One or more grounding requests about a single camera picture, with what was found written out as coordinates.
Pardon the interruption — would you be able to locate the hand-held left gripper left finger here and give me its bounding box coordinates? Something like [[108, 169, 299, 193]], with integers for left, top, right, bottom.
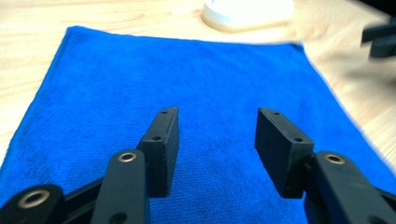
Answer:
[[91, 106, 180, 224]]

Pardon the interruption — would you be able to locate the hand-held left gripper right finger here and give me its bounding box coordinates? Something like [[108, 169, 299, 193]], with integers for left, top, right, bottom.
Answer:
[[254, 107, 396, 224]]

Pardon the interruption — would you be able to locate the blue towel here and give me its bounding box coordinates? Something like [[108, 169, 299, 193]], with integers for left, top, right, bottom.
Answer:
[[0, 25, 396, 224]]

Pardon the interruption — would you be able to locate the white round base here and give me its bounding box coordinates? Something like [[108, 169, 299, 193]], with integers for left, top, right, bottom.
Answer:
[[201, 0, 295, 34]]

